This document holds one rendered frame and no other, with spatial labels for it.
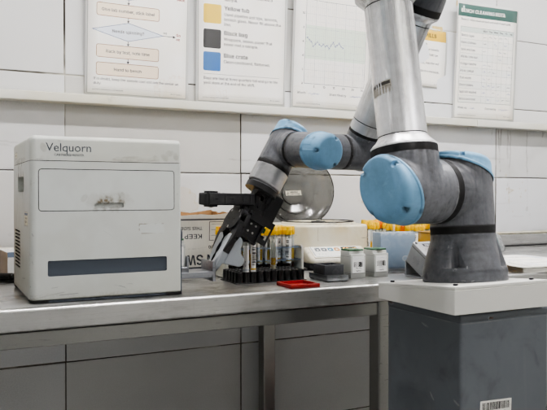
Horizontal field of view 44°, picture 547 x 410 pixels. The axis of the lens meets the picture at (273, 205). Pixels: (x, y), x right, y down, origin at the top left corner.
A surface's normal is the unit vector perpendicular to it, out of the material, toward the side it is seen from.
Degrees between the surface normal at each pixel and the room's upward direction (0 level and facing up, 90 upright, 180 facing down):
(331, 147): 95
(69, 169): 90
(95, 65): 93
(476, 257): 68
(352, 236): 90
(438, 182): 81
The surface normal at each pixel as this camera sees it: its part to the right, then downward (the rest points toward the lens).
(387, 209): -0.79, 0.12
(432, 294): -0.89, 0.00
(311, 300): 0.45, 0.01
